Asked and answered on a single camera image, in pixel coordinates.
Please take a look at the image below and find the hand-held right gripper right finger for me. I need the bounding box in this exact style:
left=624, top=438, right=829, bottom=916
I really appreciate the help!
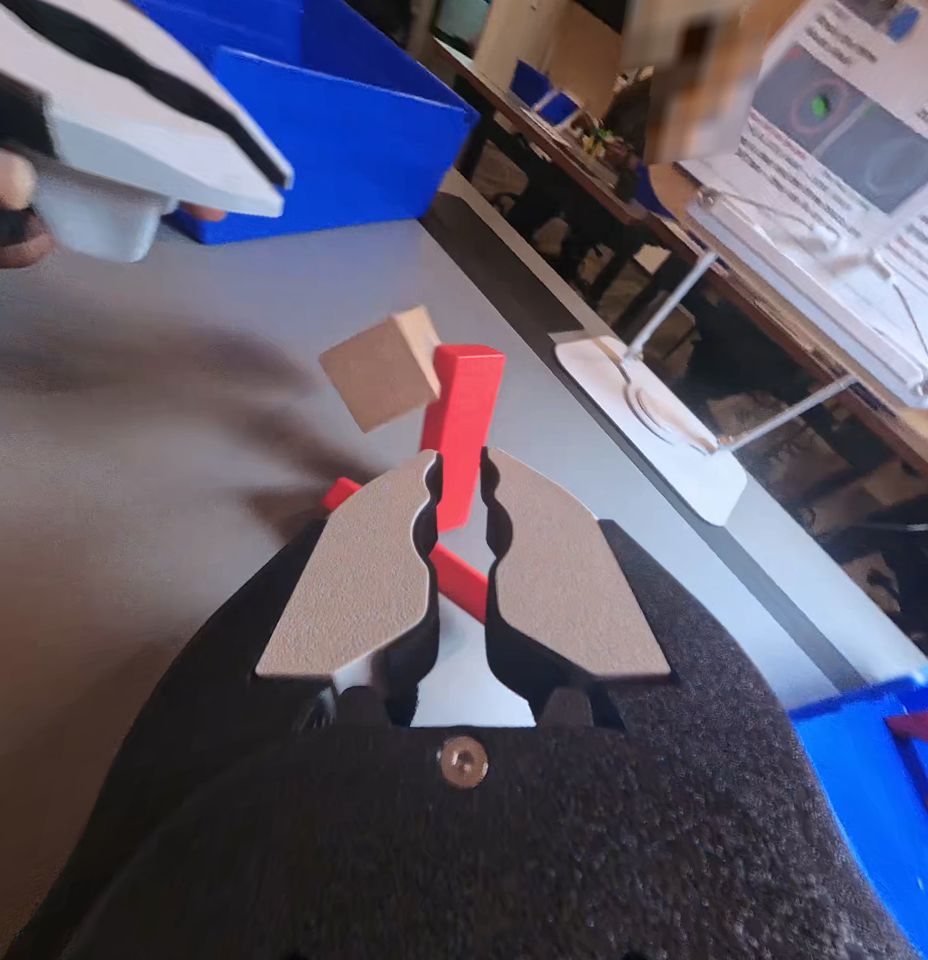
left=479, top=447, right=672, bottom=684

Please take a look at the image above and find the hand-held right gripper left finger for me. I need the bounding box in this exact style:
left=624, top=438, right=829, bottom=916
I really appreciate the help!
left=255, top=448, right=444, bottom=680

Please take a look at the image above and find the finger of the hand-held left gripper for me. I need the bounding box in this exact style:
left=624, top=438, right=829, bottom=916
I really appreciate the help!
left=0, top=0, right=294, bottom=190
left=0, top=0, right=286, bottom=220

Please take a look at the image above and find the red wooden plank block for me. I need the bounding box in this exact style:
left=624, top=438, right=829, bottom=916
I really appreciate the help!
left=321, top=477, right=491, bottom=625
left=421, top=344, right=507, bottom=534

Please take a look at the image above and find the blue plastic bin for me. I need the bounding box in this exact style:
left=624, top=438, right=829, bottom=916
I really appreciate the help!
left=509, top=60, right=581, bottom=125
left=130, top=0, right=481, bottom=246
left=790, top=660, right=928, bottom=960

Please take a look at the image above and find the natural wood arch block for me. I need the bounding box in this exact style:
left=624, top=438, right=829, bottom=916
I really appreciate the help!
left=318, top=305, right=444, bottom=435

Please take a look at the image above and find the person's left hand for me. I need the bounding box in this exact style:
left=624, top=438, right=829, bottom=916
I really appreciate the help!
left=0, top=146, right=230, bottom=271

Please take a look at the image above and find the white document stand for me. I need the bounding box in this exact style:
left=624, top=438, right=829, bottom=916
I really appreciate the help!
left=554, top=0, right=928, bottom=528

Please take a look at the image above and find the wooden desk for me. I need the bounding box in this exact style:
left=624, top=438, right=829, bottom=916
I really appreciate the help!
left=432, top=37, right=928, bottom=481

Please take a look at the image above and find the printed instruction sheet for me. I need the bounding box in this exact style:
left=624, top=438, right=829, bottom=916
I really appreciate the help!
left=734, top=0, right=928, bottom=316

